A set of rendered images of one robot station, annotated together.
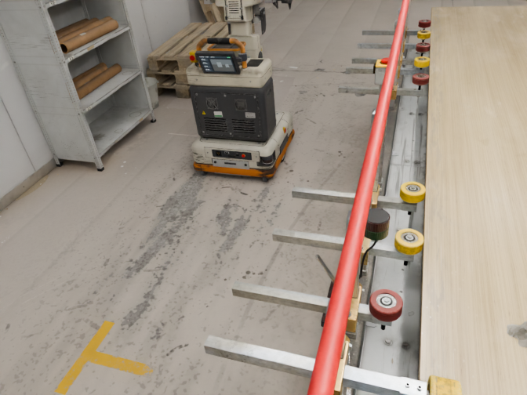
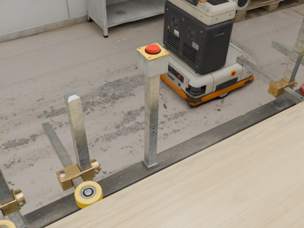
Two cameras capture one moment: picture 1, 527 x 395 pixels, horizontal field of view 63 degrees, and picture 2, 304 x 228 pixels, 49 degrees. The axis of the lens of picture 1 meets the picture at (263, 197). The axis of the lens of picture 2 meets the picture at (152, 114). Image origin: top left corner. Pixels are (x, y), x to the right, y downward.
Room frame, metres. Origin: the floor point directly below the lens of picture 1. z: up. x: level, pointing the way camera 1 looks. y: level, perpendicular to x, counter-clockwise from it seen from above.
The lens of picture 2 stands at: (0.80, -0.98, 1.73)
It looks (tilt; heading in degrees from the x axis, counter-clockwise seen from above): 42 degrees down; 36
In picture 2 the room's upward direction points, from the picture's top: 1 degrees clockwise
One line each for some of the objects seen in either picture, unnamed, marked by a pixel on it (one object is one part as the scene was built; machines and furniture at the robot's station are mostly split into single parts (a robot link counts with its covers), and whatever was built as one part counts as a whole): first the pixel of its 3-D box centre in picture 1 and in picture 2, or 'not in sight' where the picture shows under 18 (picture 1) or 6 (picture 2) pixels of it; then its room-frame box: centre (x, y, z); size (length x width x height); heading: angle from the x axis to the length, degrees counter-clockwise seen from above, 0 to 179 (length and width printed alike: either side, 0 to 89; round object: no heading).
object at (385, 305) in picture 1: (384, 313); not in sight; (0.70, -0.28, 0.85); 0.08 x 0.08 x 0.11
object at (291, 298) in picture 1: (308, 302); not in sight; (0.77, -0.09, 0.84); 0.43 x 0.03 x 0.04; 69
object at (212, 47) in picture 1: (227, 53); not in sight; (2.88, 0.14, 0.87); 0.23 x 0.15 x 0.11; 69
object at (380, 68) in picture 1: (386, 73); (152, 61); (1.48, -0.48, 1.18); 0.07 x 0.07 x 0.08; 69
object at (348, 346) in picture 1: (333, 365); not in sight; (0.52, -0.11, 0.95); 0.14 x 0.06 x 0.05; 159
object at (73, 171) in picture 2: (371, 197); (78, 173); (1.22, -0.38, 0.84); 0.14 x 0.06 x 0.05; 159
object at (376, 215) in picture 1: (372, 250); not in sight; (0.76, -0.25, 1.03); 0.06 x 0.06 x 0.22; 69
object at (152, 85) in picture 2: (380, 136); (151, 123); (1.48, -0.48, 0.93); 0.05 x 0.05 x 0.45; 69
